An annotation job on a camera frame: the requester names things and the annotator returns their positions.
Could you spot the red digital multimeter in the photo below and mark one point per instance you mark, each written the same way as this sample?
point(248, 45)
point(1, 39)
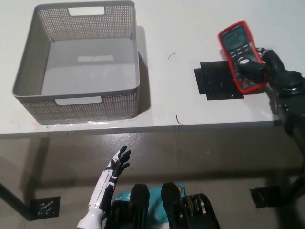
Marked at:
point(234, 39)

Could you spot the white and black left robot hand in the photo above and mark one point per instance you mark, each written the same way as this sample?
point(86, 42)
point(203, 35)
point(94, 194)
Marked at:
point(109, 181)

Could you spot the grey perforated plastic basket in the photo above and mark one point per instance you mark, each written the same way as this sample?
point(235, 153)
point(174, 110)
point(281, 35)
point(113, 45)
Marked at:
point(90, 71)

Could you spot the black and teal robot torso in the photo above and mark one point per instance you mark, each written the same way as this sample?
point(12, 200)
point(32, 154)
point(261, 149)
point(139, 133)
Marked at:
point(170, 200)

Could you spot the black metal table leg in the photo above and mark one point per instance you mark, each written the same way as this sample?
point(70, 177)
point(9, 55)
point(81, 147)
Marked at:
point(12, 199)
point(297, 186)

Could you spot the black tape patch on table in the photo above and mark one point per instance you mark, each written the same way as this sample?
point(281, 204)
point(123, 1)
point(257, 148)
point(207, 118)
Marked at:
point(214, 81)

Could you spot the black floor tape square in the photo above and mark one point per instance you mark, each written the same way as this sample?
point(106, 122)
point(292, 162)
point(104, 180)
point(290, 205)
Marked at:
point(264, 196)
point(45, 207)

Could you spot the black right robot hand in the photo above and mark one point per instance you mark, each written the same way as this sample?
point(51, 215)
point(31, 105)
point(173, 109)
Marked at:
point(276, 71)

